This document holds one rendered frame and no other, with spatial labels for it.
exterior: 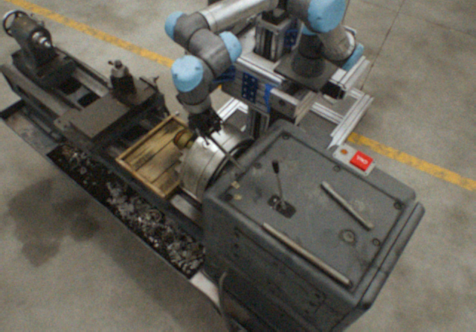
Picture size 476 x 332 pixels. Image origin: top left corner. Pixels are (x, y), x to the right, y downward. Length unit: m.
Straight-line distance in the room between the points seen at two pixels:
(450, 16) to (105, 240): 3.98
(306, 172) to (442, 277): 1.66
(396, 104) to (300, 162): 2.29
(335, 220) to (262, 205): 0.22
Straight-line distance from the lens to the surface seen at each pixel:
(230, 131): 1.40
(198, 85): 0.94
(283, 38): 1.90
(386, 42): 4.14
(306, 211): 1.22
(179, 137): 1.54
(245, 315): 1.82
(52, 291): 2.59
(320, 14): 1.19
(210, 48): 0.97
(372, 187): 1.33
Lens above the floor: 2.30
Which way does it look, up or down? 53 degrees down
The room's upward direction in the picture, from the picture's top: 3 degrees clockwise
